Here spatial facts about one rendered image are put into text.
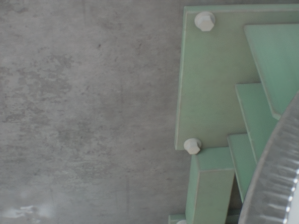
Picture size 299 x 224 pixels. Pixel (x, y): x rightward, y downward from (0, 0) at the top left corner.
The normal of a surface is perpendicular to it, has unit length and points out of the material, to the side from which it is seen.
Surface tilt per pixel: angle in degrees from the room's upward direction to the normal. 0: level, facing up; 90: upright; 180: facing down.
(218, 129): 0
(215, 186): 0
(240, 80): 0
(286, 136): 91
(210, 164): 90
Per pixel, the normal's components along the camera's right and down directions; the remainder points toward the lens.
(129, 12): 0.11, 0.71
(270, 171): 0.00, -0.70
